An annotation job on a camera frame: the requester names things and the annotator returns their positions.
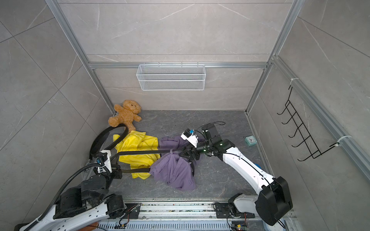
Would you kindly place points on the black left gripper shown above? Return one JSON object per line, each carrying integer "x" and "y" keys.
{"x": 115, "y": 172}

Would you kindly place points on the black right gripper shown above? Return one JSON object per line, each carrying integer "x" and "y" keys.
{"x": 194, "y": 152}

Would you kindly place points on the purple trousers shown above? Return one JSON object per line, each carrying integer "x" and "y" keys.
{"x": 177, "y": 172}

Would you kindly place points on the yellow trousers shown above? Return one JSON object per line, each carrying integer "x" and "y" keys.
{"x": 138, "y": 141}

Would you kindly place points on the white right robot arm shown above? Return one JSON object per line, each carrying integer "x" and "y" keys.
{"x": 273, "y": 200}

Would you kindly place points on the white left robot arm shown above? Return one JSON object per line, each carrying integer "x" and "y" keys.
{"x": 81, "y": 206}

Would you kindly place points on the brown teddy bear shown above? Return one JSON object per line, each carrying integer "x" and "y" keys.
{"x": 127, "y": 113}

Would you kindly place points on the small green alarm clock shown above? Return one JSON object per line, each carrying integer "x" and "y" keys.
{"x": 251, "y": 140}

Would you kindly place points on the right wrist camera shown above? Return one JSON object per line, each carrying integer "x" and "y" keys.
{"x": 190, "y": 136}

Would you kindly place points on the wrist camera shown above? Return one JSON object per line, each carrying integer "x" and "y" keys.
{"x": 103, "y": 159}
{"x": 190, "y": 136}

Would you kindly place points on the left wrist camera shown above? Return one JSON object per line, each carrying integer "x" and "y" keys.
{"x": 103, "y": 159}

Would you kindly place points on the metal base rail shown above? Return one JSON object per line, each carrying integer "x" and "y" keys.
{"x": 190, "y": 215}

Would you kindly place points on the white wire mesh basket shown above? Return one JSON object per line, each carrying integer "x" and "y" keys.
{"x": 161, "y": 77}

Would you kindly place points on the black wire hook rack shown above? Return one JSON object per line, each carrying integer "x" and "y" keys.
{"x": 302, "y": 131}

